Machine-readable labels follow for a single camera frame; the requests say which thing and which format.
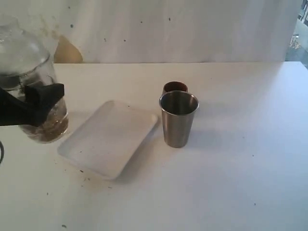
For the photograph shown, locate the brown pellets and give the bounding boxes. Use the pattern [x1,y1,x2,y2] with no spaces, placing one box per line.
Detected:
[19,115,69,143]

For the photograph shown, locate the clear measuring beaker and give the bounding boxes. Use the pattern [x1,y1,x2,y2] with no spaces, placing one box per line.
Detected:
[0,56,70,144]

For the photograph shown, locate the clear perforated shaker lid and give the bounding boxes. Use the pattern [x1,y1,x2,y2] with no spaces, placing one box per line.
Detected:
[0,14,50,76]

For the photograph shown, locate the brown wooden cup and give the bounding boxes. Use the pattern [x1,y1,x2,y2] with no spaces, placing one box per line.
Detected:
[162,81,188,95]

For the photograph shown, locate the stainless steel cup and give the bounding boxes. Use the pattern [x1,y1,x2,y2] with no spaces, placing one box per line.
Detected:
[159,90,199,148]

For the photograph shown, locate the white rectangular tray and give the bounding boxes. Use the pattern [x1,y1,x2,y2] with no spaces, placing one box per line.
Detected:
[58,100,158,180]

